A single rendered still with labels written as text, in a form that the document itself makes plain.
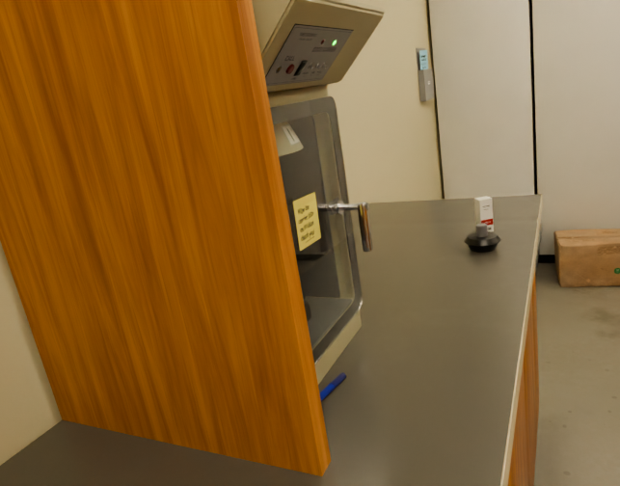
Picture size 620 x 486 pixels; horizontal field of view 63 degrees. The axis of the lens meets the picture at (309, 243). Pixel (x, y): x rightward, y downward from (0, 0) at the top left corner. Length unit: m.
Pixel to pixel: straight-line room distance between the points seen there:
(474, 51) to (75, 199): 3.20
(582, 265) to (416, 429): 2.83
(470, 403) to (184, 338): 0.41
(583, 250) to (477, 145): 0.97
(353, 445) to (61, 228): 0.50
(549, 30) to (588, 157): 0.83
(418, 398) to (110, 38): 0.63
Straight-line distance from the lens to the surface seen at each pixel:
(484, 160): 3.73
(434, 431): 0.75
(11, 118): 0.79
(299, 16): 0.63
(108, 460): 0.85
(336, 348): 0.92
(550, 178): 3.72
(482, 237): 1.38
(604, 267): 3.52
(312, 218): 0.80
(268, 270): 0.57
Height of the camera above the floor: 1.40
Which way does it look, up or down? 16 degrees down
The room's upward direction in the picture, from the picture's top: 9 degrees counter-clockwise
